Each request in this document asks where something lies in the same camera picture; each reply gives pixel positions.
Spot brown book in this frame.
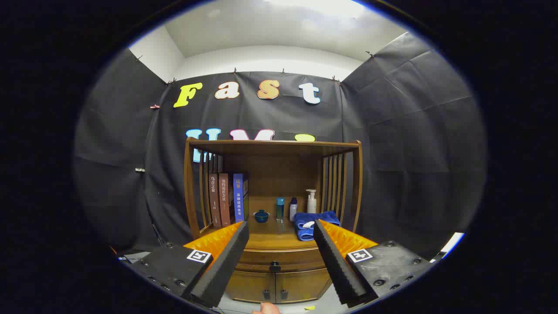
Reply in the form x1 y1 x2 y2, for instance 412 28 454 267
218 173 232 227
208 174 221 228

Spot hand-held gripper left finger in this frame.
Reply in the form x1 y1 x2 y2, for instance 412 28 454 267
124 221 250 308

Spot wooden countertop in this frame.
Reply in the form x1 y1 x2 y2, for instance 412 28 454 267
200 196 346 251

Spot wooden cabinet door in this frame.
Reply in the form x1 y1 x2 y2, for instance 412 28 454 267
276 268 332 303
227 270 276 303

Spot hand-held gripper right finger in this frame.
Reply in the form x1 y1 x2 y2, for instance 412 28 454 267
313 219 436 306

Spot wooden drawer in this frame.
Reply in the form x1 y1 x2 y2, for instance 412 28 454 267
235 246 327 273

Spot blue folded towel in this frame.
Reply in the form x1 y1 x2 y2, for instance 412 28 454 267
293 211 341 241

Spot white cabinet black handles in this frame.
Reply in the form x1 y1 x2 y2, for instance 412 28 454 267
429 232 465 263

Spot blue book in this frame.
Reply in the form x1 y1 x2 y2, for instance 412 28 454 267
232 174 250 223

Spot wooden cabinet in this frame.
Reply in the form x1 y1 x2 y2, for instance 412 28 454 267
183 137 363 304

